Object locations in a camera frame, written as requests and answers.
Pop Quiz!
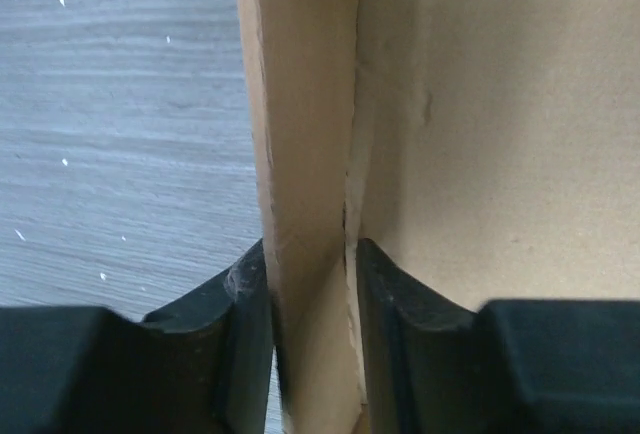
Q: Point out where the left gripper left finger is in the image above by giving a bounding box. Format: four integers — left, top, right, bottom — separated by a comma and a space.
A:
1, 244, 273, 433

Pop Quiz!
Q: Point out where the brown cardboard box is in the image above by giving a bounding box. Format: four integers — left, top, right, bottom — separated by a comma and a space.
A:
237, 0, 639, 433

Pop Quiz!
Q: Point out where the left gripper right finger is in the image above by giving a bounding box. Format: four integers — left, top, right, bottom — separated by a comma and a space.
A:
356, 239, 639, 433

